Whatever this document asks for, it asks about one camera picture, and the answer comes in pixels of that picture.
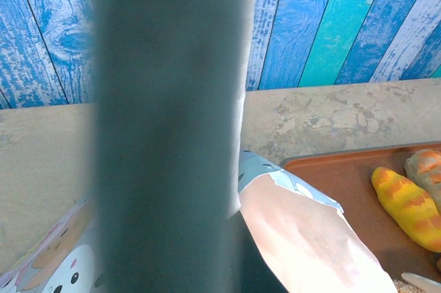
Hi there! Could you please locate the white printed paper bag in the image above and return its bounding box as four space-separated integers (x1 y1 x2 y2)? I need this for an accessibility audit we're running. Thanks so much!
0 0 399 293

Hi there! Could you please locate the yellow orange-striped croissant bread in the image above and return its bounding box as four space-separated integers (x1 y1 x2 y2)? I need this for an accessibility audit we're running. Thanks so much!
371 166 441 253

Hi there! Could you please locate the cream striped loaf bread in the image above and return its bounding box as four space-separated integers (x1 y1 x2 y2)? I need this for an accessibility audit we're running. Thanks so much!
404 149 441 204

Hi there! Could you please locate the brown rectangular tray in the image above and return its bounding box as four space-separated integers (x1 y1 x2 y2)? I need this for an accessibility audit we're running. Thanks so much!
282 140 441 285

